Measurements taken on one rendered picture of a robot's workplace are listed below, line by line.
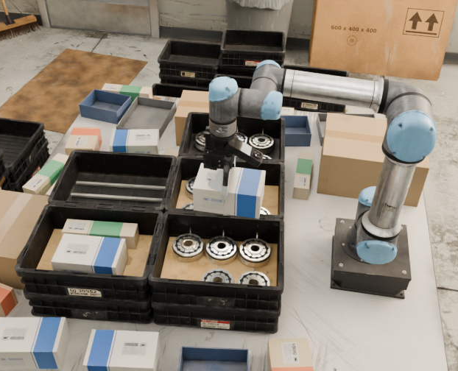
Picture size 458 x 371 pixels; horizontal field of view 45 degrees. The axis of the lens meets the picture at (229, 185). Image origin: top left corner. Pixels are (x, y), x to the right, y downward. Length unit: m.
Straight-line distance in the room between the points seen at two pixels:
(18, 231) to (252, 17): 2.69
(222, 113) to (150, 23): 3.60
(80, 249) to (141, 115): 1.09
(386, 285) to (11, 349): 1.18
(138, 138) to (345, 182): 0.89
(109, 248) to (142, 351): 0.33
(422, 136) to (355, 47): 3.18
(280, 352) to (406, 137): 0.72
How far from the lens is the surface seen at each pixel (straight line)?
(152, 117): 2.71
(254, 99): 1.45
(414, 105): 1.49
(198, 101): 2.52
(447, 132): 4.13
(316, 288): 1.95
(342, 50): 4.59
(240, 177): 1.66
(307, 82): 1.55
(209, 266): 1.81
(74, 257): 1.77
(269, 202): 2.04
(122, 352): 1.69
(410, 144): 1.46
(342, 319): 1.89
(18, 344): 1.78
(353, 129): 2.33
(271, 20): 4.21
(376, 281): 1.93
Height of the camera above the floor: 2.20
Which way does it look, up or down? 41 degrees down
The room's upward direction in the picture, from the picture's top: 1 degrees clockwise
